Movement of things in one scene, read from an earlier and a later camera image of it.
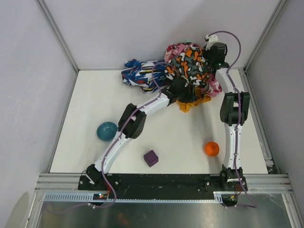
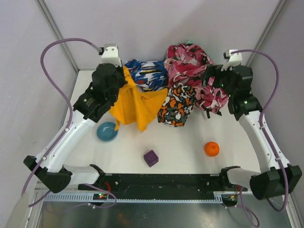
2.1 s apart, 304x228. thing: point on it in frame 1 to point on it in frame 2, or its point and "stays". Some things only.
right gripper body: x=208 y=55 to x=213 y=73
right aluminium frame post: x=280 y=4 stays
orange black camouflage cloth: x=191 y=63 to x=177 y=105
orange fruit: x=212 y=148 stays
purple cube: x=151 y=158 stays
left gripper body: x=181 y=86 to x=119 y=77
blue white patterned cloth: x=137 y=73 stays
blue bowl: x=106 y=131 stays
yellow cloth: x=185 y=106 to x=133 y=105
